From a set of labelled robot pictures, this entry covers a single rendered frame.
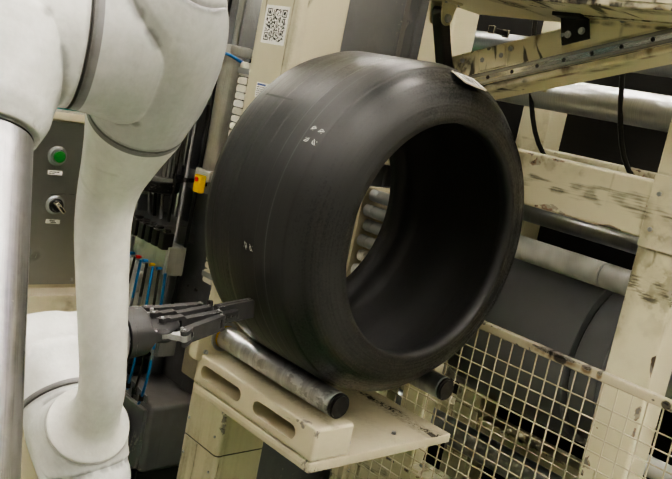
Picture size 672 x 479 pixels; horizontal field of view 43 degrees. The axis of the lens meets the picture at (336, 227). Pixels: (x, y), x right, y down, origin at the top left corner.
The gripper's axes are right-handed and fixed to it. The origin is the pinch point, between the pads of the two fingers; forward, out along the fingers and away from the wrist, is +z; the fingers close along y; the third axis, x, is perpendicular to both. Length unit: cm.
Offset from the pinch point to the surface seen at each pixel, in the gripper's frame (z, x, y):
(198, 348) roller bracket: 8.6, 16.9, 22.5
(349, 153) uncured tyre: 11.4, -27.5, -11.5
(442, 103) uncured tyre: 30.1, -35.1, -12.6
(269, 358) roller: 13.1, 13.7, 6.3
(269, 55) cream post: 28, -38, 31
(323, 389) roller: 13.3, 13.6, -8.6
